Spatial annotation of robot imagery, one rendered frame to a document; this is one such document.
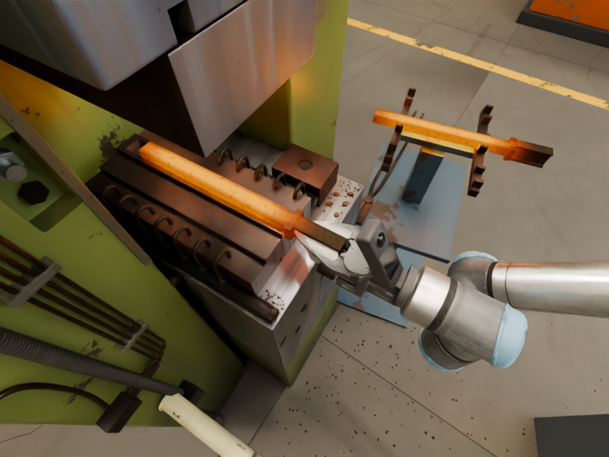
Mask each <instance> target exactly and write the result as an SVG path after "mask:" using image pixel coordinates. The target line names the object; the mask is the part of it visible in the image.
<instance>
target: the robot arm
mask: <svg viewBox="0 0 609 457"><path fill-rule="evenodd" d="M314 222H315V223H317V224H319V225H321V226H323V227H325V228H327V229H330V230H331V231H333V232H335V233H337V234H339V235H342V236H344V237H346V238H347V240H346V242H345V247H346V248H348V247H349V249H348V251H347V253H342V254H341V256H340V257H338V251H336V250H334V249H332V248H329V247H327V246H326V245H324V244H322V243H320V242H318V241H316V240H314V239H312V238H309V237H307V236H306V235H304V234H302V233H300V232H298V231H295V234H296V236H297V238H298V240H299V242H300V243H301V244H302V245H303V246H304V248H305V249H306V250H307V252H308V255H309V258H310V259H312V260H313V262H315V263H322V265H323V266H324V267H325V268H326V269H327V270H328V271H329V272H331V273H332V274H334V275H336V276H338V278H337V279H336V282H335V284H336V285H337V286H339V287H342V288H344V289H346V290H347V291H349V292H351V293H353V294H355V295H356V296H358V297H360V298H362V296H363V293H364V291H368V292H370V293H371V294H373V295H375V296H377V297H379V298H381V299H383V300H384V301H386V302H388V303H390V304H392V305H394V306H397V307H401V311H400V314H401V316H403V317H405V318H407V319H409V320H410V321H412V322H413V323H415V324H417V325H419V326H422V327H423V328H422V329H421V331H420V335H419V340H418V344H419V349H420V353H421V355H422V356H423V358H424V359H425V360H426V361H427V362H428V363H429V364H430V365H431V366H433V367H435V368H437V369H439V370H441V371H457V370H460V369H461V368H463V367H464V366H466V365H470V364H473V363H475V362H477V361H479V360H482V359H483V360H485V361H487V362H489V363H490V364H491V365H492V366H496V367H499V368H507V367H509V366H510V365H512V364H513V363H514V362H515V360H516V359H517V357H518V355H519V354H520V352H521V350H522V348H523V345H524V343H525V341H526V337H527V319H526V317H525V316H524V315H523V314H522V313H521V312H519V311H517V310H516V309H519V310H528V311H537V312H547V313H556V314H566V315H575V316H592V317H601V318H609V261H599V262H505V261H497V260H496V259H495V258H494V257H492V256H490V255H489V254H486V253H483V252H482V253H481V252H477V251H468V252H464V253H461V254H459V255H457V256H456V257H455V258H454V260H453V262H452V264H451V265H450V266H449V270H448V275H447V276H445V275H443V274H441V273H440V272H438V271H436V270H433V269H431V268H429V267H426V266H424V267H422V268H421V269H419V268H416V267H414V266H411V267H410V268H409V270H408V272H407V274H406V273H404V272H402V271H403V266H402V264H401V262H400V259H399V257H398V255H397V253H396V250H395V248H394V246H393V244H392V241H391V239H390V237H389V234H388V232H387V230H386V228H385V226H384V224H383V222H382V221H381V220H379V219H368V221H367V222H366V224H365V225H364V227H363V228H362V229H360V228H357V227H355V226H353V225H350V224H344V223H339V222H327V221H314ZM342 284H345V285H346V286H348V287H351V288H353V289H354V290H355V292H354V291H352V290H351V289H349V288H347V287H345V286H343V285H342Z"/></svg>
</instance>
